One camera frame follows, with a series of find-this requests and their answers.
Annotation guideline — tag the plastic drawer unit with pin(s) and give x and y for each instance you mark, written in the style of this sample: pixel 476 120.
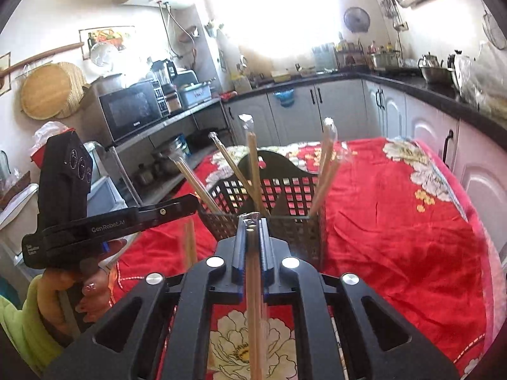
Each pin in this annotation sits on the plastic drawer unit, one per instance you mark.
pixel 101 190

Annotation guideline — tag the blue plastic bag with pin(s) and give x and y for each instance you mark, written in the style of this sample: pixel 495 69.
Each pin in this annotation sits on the blue plastic bag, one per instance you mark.
pixel 284 97

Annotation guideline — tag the black blender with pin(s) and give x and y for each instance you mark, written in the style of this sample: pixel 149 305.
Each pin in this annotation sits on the black blender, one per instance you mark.
pixel 166 73

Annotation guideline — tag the red plastic basin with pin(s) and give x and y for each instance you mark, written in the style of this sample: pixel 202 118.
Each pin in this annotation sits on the red plastic basin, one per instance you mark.
pixel 38 155

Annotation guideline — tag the yellow-green box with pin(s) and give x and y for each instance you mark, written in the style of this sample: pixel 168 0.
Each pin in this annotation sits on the yellow-green box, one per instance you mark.
pixel 281 76

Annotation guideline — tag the dark grey utensil basket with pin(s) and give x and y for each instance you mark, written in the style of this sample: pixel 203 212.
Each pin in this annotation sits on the dark grey utensil basket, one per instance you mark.
pixel 301 241

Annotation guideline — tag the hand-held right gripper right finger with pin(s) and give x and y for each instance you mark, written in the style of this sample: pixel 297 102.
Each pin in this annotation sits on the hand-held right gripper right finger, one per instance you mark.
pixel 267 245

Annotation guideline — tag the metal shelf rack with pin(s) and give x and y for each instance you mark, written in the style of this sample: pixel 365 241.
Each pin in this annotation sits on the metal shelf rack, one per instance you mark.
pixel 186 113

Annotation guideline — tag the fruit wall picture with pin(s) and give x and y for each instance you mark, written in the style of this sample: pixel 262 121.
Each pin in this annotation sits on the fruit wall picture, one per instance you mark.
pixel 115 33

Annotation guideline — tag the red cloth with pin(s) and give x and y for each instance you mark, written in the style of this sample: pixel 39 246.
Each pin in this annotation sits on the red cloth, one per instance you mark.
pixel 229 95

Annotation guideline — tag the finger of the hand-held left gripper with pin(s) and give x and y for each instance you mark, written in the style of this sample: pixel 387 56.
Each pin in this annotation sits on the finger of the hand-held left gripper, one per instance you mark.
pixel 170 210

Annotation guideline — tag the black microwave oven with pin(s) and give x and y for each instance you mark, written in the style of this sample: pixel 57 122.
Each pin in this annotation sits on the black microwave oven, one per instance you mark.
pixel 130 111

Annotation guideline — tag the steel basin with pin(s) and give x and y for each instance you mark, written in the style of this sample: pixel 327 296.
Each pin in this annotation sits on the steel basin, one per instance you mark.
pixel 435 74

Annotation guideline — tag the small dark pot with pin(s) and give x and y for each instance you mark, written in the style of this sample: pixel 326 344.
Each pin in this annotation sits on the small dark pot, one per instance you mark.
pixel 144 175

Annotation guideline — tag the person's left forearm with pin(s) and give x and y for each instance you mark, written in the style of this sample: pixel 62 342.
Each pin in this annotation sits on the person's left forearm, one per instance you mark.
pixel 23 324

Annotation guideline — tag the person's left hand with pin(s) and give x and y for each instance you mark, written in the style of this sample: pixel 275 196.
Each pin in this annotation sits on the person's left hand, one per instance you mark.
pixel 101 301

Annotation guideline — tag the clear plastic bag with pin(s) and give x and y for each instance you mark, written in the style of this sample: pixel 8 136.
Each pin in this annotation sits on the clear plastic bag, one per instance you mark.
pixel 479 83

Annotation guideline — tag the wooden chopsticks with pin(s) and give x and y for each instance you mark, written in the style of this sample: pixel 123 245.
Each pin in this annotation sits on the wooden chopsticks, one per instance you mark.
pixel 191 245
pixel 323 166
pixel 231 162
pixel 252 158
pixel 254 324
pixel 194 186
pixel 328 178

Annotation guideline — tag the grey wall fan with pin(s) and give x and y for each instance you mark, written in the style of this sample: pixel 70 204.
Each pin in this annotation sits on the grey wall fan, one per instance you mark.
pixel 356 19

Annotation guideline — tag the steel cooking pot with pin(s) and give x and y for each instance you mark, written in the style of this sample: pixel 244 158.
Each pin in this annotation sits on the steel cooking pot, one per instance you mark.
pixel 384 60

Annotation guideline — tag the grey-blue plastic bin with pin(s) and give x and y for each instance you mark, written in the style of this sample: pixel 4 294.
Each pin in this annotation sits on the grey-blue plastic bin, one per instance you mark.
pixel 195 95

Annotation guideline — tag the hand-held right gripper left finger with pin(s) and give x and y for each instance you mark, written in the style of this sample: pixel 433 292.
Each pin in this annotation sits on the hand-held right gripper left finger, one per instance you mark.
pixel 239 245

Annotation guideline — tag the small white fan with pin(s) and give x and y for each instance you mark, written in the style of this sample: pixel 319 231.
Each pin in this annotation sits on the small white fan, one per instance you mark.
pixel 103 53

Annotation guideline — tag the hanging kitchen utensils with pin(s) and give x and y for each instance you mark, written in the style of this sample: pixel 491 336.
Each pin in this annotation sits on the hanging kitchen utensils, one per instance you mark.
pixel 390 8

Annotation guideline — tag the round woven tray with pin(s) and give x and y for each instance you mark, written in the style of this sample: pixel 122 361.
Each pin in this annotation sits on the round woven tray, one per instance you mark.
pixel 77 87

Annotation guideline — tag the red floral blanket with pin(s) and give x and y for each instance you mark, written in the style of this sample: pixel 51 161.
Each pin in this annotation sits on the red floral blanket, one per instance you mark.
pixel 396 245

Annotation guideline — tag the long wooden rolling pin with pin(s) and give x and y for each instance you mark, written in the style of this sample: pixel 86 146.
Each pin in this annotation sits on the long wooden rolling pin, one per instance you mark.
pixel 43 57

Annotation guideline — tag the round wooden board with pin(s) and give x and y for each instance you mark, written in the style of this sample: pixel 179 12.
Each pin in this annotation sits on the round wooden board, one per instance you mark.
pixel 43 91

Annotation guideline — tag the steel kettle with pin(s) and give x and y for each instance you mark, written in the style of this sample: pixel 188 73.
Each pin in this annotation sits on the steel kettle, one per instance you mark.
pixel 429 60

